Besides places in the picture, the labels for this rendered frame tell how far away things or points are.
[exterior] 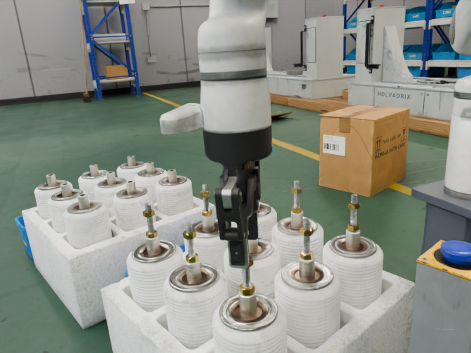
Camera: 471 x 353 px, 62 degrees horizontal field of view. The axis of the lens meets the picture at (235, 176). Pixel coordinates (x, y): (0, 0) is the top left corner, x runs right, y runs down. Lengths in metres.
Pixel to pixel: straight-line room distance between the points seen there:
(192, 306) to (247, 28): 0.37
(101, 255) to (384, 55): 2.75
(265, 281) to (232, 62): 0.38
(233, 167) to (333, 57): 3.53
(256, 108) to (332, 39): 3.52
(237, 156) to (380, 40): 2.92
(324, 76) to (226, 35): 3.49
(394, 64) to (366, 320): 2.71
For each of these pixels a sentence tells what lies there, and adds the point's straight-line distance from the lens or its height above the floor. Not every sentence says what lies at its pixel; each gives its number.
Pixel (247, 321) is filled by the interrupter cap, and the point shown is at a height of 0.25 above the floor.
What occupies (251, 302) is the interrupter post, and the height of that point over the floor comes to 0.27.
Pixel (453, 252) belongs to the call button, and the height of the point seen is 0.33.
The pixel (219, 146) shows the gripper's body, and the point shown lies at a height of 0.48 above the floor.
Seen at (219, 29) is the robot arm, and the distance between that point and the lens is 0.39.
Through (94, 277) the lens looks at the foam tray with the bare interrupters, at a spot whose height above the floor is 0.12.
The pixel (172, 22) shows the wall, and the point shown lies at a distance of 6.99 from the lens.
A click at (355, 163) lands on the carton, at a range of 1.58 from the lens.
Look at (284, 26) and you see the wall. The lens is 7.80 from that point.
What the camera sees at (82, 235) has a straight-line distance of 0.94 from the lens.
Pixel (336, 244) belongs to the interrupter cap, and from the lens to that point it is 0.68.
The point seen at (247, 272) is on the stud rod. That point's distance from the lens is 0.50.
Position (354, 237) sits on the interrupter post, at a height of 0.27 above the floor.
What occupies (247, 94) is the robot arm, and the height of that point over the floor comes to 0.53.
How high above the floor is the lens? 0.57
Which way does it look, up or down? 18 degrees down
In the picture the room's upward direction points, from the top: 4 degrees counter-clockwise
